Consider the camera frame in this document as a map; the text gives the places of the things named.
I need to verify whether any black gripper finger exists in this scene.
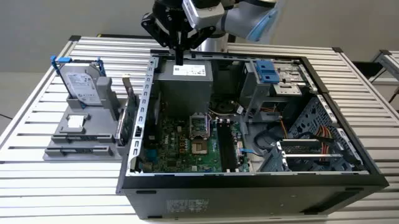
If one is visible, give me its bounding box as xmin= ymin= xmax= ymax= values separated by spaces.
xmin=140 ymin=13 xmax=180 ymax=66
xmin=178 ymin=26 xmax=216 ymax=66

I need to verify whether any orange red yellow wire bundle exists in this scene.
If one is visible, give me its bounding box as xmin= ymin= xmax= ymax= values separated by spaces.
xmin=313 ymin=125 xmax=334 ymax=164

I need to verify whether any thin wire locking lever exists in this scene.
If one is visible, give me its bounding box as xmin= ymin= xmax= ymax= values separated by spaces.
xmin=204 ymin=113 xmax=210 ymax=140

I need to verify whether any metal disk bay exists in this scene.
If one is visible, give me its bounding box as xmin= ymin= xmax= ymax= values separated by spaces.
xmin=260 ymin=138 xmax=342 ymax=173

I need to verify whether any silver CPU chip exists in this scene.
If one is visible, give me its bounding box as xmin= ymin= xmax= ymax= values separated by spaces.
xmin=66 ymin=114 xmax=86 ymax=129

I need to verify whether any black case fan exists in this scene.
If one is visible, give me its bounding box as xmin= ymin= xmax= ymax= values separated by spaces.
xmin=145 ymin=91 xmax=162 ymax=143

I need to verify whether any graphics card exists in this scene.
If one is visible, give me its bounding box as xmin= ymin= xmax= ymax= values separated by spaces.
xmin=113 ymin=73 xmax=140 ymax=147

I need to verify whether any grey power supply unit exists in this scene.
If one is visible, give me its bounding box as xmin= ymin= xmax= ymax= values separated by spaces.
xmin=153 ymin=58 xmax=214 ymax=117

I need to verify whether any round black chassis speaker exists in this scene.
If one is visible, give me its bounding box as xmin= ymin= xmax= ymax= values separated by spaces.
xmin=213 ymin=98 xmax=237 ymax=115

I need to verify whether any CPU socket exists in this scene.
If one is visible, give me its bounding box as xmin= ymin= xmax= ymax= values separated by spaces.
xmin=189 ymin=139 xmax=209 ymax=155

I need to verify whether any blue plastic drive latch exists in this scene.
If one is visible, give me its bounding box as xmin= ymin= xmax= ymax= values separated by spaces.
xmin=253 ymin=60 xmax=280 ymax=84

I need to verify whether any grey parts rack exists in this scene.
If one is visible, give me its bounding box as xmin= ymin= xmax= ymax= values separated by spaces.
xmin=42 ymin=76 xmax=134 ymax=161

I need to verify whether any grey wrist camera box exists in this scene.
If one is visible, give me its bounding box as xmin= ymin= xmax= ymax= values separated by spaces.
xmin=181 ymin=0 xmax=225 ymax=29

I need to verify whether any blue cable connector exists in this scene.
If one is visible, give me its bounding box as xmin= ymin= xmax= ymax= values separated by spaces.
xmin=238 ymin=147 xmax=265 ymax=156

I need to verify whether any metal socket cover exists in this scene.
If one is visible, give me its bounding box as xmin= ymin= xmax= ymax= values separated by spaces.
xmin=189 ymin=112 xmax=209 ymax=140

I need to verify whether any black RAM slot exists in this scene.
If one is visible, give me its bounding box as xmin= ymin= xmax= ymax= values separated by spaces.
xmin=217 ymin=119 xmax=228 ymax=173
xmin=224 ymin=119 xmax=237 ymax=173
xmin=220 ymin=119 xmax=232 ymax=173
xmin=226 ymin=119 xmax=240 ymax=173

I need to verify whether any aluminium side table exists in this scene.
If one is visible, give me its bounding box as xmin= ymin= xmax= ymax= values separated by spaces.
xmin=369 ymin=49 xmax=399 ymax=103

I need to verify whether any hard disk in blue carrier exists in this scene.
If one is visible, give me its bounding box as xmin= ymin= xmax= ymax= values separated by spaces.
xmin=49 ymin=55 xmax=106 ymax=109

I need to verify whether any black open PC case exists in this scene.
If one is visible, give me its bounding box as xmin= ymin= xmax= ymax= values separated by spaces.
xmin=114 ymin=49 xmax=389 ymax=220

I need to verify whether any green motherboard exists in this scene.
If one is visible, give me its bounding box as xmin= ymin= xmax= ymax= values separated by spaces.
xmin=141 ymin=113 xmax=250 ymax=175

